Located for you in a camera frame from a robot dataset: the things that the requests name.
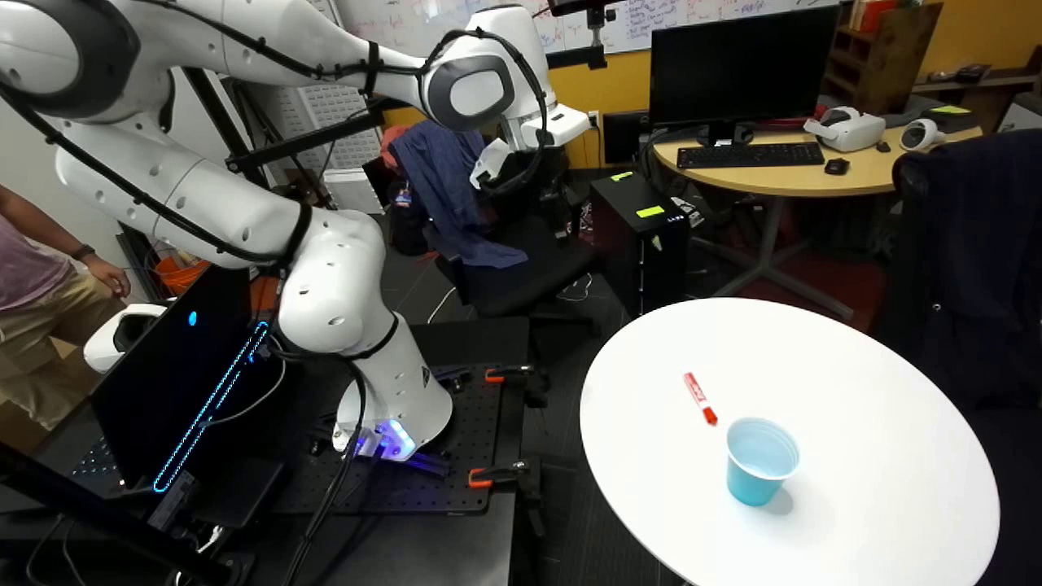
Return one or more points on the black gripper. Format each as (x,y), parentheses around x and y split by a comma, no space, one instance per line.
(507,164)

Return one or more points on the black tripod leg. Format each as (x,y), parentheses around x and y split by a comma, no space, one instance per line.
(66,493)

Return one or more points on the black computer mouse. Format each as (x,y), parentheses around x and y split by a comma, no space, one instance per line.
(834,167)

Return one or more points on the red Expo marker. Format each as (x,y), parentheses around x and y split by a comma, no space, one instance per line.
(700,400)

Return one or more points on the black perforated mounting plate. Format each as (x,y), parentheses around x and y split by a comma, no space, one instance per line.
(433,508)

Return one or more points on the black box with blue light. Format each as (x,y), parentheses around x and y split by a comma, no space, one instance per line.
(172,378)

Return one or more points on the blue plastic cup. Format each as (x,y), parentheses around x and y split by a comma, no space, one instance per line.
(759,461)

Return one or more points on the person in pink shirt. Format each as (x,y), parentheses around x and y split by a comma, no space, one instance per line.
(33,294)

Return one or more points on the black computer monitor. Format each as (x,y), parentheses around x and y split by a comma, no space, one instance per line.
(742,70)

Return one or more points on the black jacket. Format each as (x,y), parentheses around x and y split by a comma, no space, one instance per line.
(965,261)

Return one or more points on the person left hand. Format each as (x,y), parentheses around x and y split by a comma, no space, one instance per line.
(112,279)

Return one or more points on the whiteboard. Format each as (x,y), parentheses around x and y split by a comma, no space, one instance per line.
(670,19)

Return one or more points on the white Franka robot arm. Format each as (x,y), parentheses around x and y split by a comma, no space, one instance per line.
(325,281)

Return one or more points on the wooden shelf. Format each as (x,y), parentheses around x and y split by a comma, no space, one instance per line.
(882,53)

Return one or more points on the black office chair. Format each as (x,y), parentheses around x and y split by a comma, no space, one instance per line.
(523,266)

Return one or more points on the yellow round desk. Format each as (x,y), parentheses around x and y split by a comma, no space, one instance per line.
(801,181)

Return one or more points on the orange black clamp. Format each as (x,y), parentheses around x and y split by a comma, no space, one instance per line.
(494,476)
(508,377)

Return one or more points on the black camera on stand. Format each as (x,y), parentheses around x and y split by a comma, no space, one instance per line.
(589,27)

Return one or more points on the blue cloth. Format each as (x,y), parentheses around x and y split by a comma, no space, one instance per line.
(449,201)

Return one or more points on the white VR headset black visor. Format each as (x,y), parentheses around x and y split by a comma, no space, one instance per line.
(114,343)

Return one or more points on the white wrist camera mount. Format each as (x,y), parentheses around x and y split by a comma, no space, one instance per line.
(558,130)

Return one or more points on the black keyboard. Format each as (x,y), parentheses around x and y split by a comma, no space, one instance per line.
(750,154)

